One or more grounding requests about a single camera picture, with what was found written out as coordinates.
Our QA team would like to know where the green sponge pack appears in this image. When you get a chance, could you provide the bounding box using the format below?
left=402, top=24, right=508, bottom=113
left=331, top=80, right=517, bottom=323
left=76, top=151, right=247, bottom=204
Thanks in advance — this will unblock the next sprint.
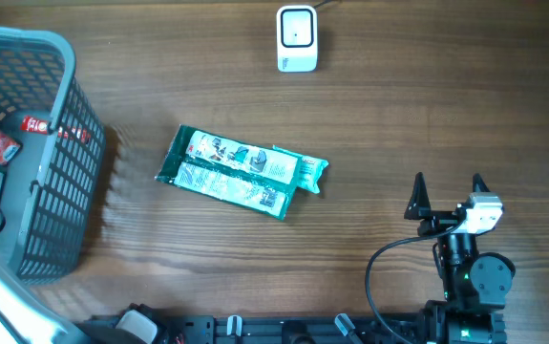
left=155, top=125, right=300, bottom=220

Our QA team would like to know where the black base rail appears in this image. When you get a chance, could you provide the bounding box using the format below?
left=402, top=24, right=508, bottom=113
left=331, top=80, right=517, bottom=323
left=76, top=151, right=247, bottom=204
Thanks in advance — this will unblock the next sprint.
left=77, top=304, right=445, bottom=344

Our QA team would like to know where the red coffee stick sachet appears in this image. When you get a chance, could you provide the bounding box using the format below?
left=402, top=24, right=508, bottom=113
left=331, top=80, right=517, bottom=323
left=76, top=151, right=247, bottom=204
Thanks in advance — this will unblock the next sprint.
left=19, top=115, right=92, bottom=144

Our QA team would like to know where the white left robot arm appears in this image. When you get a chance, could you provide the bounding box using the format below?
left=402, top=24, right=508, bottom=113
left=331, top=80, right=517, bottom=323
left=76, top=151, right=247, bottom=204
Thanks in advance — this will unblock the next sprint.
left=0, top=255, right=90, bottom=344

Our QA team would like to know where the white barcode scanner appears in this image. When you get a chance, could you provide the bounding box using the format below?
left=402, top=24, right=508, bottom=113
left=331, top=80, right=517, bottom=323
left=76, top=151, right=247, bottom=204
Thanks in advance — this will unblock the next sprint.
left=276, top=5, right=318, bottom=73

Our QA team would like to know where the grey plastic basket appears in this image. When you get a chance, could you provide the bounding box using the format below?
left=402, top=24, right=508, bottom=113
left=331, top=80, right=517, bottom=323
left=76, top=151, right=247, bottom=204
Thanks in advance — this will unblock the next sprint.
left=0, top=27, right=106, bottom=285

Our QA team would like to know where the teal wet wipes pack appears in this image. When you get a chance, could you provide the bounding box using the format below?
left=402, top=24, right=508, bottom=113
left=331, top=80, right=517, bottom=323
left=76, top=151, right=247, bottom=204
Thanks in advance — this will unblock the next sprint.
left=273, top=145, right=328, bottom=194

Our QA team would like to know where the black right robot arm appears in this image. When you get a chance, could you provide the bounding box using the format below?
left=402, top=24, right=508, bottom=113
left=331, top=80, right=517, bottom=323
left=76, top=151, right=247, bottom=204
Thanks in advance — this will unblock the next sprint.
left=404, top=173, right=516, bottom=344

